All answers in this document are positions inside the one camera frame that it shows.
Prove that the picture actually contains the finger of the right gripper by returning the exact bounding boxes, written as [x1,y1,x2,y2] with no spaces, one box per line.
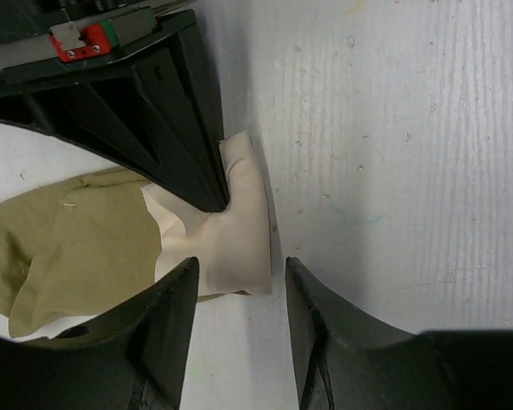
[0,9,230,212]

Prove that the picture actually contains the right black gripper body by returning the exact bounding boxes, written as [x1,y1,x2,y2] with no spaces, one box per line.
[0,1,189,82]

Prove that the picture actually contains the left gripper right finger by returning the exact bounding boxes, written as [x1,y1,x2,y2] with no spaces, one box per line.
[286,257,513,409]

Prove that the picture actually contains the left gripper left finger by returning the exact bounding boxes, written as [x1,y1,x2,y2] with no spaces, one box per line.
[0,257,199,409]

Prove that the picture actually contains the khaki underwear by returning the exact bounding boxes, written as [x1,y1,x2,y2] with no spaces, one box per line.
[0,132,272,342]

